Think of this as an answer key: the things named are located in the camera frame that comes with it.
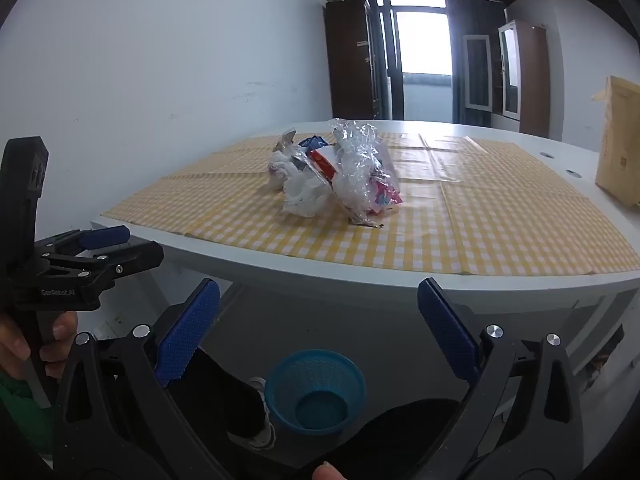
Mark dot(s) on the brown paper bag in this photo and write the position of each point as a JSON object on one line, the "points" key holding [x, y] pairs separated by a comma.
{"points": [[620, 150]]}

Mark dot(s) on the person's leg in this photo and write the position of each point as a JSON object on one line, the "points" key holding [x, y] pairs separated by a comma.
{"points": [[215, 390], [395, 435]]}

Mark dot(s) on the person's left hand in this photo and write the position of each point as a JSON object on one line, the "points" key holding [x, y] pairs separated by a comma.
{"points": [[62, 332]]}

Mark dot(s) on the dark wooden wardrobe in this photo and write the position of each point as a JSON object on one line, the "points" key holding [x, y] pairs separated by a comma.
{"points": [[347, 60]]}

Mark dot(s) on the silver foil wrapper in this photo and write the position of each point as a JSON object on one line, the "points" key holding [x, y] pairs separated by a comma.
{"points": [[286, 141]]}

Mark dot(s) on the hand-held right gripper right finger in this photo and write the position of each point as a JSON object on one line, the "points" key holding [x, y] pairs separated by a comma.
{"points": [[447, 332]]}

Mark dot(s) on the white framed glass cabinet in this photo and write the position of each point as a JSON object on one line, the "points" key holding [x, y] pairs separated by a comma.
{"points": [[476, 72]]}

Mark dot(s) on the glass balcony door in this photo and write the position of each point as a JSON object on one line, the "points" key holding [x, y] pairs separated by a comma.
{"points": [[425, 45]]}

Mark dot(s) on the clear plastic bag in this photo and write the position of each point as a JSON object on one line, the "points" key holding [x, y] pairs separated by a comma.
{"points": [[355, 175]]}

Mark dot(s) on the person's left leg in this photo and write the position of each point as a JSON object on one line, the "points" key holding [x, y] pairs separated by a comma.
{"points": [[215, 390]]}

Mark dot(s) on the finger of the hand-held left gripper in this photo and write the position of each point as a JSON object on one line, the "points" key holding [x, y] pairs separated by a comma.
{"points": [[140, 255], [105, 237]]}

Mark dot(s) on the colourful snack wrapper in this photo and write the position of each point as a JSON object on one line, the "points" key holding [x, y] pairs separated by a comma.
{"points": [[385, 195]]}

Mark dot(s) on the blue wrapper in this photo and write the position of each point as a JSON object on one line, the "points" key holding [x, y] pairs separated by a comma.
{"points": [[311, 141]]}

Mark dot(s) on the person's right hand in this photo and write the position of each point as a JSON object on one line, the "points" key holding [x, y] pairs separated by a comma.
{"points": [[329, 474]]}

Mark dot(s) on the yellow checked tablecloth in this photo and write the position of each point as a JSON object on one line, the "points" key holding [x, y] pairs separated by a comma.
{"points": [[450, 230]]}

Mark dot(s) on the person's right leg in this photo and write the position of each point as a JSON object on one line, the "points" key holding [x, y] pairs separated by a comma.
{"points": [[395, 435]]}

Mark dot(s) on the blue plastic basket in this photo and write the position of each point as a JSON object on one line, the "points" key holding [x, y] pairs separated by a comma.
{"points": [[285, 385]]}

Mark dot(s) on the brown cabinet with glass door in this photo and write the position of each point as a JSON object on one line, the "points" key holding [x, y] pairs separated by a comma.
{"points": [[532, 85]]}

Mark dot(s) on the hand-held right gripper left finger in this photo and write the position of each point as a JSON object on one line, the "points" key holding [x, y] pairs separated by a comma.
{"points": [[187, 332]]}

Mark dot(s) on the white bag with red strip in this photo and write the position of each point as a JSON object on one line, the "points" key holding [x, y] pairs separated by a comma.
{"points": [[322, 162]]}

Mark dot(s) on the small white plastic bag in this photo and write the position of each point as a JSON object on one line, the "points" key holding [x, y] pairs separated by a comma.
{"points": [[279, 167]]}

